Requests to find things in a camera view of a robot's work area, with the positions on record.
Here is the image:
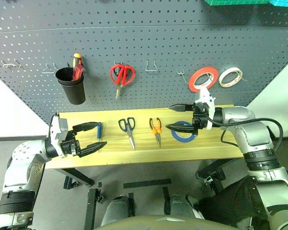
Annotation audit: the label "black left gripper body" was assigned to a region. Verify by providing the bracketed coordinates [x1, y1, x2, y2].
[60, 130, 82, 158]

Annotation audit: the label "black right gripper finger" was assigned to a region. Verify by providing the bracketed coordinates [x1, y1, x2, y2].
[168, 103, 195, 113]
[165, 121, 198, 136]

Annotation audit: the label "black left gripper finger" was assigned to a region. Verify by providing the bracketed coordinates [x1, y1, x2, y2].
[79, 141, 108, 158]
[72, 122, 98, 134]

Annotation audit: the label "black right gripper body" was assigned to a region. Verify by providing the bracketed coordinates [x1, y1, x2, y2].
[192, 101, 210, 136]

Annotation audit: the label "grey metal pegboard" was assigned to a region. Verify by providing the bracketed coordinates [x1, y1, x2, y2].
[0, 0, 288, 125]

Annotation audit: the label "blue tape roll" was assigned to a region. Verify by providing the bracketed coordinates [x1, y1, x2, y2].
[170, 120, 197, 143]

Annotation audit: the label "red tape roll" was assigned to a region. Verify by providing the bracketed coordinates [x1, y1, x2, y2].
[188, 66, 219, 93]

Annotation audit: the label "black metal table leg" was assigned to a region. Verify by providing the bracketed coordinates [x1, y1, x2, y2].
[195, 159, 246, 194]
[59, 167, 95, 190]

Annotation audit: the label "black plastic cup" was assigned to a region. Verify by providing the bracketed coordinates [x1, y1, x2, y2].
[55, 67, 86, 105]

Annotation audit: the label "white tape roll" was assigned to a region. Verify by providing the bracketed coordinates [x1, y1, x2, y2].
[217, 67, 244, 88]

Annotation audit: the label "black floor tape strip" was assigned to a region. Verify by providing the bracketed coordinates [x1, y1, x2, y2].
[123, 178, 172, 189]

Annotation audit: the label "grey rounded robot leg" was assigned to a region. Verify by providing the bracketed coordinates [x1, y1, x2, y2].
[100, 195, 131, 226]
[168, 194, 205, 220]

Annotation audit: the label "dark grey robot torso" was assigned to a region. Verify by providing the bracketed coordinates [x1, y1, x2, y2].
[93, 214, 241, 230]

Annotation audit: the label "green box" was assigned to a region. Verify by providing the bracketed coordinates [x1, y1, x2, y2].
[203, 0, 272, 6]

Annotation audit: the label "cyan box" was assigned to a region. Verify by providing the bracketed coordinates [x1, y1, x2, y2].
[269, 0, 288, 8]

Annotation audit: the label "blue handled screwdriver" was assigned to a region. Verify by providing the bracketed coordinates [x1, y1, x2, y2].
[96, 122, 104, 140]

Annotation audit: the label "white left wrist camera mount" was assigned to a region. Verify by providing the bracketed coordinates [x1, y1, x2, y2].
[48, 116, 69, 159]

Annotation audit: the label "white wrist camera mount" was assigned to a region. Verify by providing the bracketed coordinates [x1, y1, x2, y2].
[48, 116, 69, 159]
[197, 85, 217, 131]

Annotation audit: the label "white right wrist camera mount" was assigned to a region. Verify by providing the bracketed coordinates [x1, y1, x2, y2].
[197, 85, 217, 131]

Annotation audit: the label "orange handled pliers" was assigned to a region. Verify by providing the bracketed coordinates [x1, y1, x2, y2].
[148, 117, 163, 148]

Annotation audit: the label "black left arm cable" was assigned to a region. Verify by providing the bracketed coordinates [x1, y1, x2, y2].
[48, 113, 60, 125]

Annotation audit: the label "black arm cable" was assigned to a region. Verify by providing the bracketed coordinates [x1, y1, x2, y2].
[48, 113, 60, 125]
[205, 116, 284, 154]

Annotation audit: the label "black handled scissors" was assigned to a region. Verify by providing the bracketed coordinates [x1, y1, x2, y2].
[118, 116, 136, 151]

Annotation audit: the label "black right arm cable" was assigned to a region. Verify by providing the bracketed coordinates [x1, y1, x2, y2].
[205, 116, 284, 154]

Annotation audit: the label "red handled screwdriver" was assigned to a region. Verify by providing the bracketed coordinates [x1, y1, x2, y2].
[72, 63, 84, 81]

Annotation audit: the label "black metal frame bar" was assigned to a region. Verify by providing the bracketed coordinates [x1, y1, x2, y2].
[84, 188, 105, 230]

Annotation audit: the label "red handled scissors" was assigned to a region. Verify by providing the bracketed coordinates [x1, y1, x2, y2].
[109, 63, 137, 100]

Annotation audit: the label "orange black handled screwdriver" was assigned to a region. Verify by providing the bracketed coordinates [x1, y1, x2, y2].
[72, 53, 83, 70]

